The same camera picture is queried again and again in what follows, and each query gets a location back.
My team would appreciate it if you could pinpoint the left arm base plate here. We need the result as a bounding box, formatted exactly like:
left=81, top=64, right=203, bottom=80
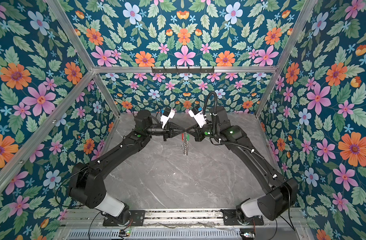
left=103, top=210, right=146, bottom=227

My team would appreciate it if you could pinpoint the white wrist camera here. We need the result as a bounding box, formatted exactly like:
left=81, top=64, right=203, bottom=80
left=189, top=106, right=207, bottom=128
left=161, top=107, right=176, bottom=129

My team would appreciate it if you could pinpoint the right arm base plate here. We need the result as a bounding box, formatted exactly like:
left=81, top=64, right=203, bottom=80
left=221, top=209, right=264, bottom=226

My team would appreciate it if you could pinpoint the white perforated cable duct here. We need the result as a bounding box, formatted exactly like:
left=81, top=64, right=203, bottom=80
left=64, top=229, right=242, bottom=240

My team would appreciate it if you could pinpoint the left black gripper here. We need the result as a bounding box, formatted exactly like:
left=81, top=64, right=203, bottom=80
left=144, top=121, right=186, bottom=142

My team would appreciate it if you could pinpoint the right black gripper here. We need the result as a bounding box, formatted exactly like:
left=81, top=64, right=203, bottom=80
left=185, top=121, right=221, bottom=143

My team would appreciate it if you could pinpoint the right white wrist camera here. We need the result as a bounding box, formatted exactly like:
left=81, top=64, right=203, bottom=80
left=189, top=106, right=207, bottom=128

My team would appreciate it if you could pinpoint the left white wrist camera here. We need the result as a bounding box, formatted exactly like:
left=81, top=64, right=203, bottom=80
left=161, top=107, right=176, bottom=129

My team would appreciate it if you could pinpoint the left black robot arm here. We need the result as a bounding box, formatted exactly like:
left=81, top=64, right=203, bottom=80
left=68, top=108, right=183, bottom=226

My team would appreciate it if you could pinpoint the black hook rail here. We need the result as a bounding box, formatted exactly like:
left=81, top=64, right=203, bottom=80
left=151, top=67, right=215, bottom=74

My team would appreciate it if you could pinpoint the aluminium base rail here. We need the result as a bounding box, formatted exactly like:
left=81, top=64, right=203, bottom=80
left=61, top=208, right=309, bottom=228

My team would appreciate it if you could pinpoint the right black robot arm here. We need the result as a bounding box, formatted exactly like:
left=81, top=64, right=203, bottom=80
left=189, top=102, right=299, bottom=223

